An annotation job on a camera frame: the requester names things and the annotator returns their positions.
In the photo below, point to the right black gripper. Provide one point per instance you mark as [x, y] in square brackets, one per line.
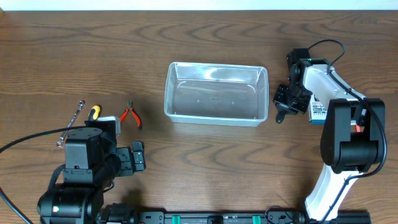
[300, 108]

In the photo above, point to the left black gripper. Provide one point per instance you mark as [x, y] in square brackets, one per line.
[127, 167]

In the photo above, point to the small black yellow screwdriver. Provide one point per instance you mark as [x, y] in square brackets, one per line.
[281, 114]

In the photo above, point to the blue white screw box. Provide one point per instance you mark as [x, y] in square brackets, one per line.
[317, 112]

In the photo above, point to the red handled pliers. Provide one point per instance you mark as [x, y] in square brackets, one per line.
[130, 110]

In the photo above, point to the stubby yellow black screwdriver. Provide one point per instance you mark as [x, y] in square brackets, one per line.
[94, 113]

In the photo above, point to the silver ratchet wrench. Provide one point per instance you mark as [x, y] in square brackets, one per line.
[61, 140]

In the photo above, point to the clear plastic container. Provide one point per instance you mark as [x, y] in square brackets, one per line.
[219, 94]

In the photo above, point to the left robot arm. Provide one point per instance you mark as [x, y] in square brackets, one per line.
[92, 162]

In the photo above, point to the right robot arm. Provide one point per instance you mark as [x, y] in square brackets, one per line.
[353, 144]

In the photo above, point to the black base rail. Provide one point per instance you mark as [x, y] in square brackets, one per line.
[236, 217]

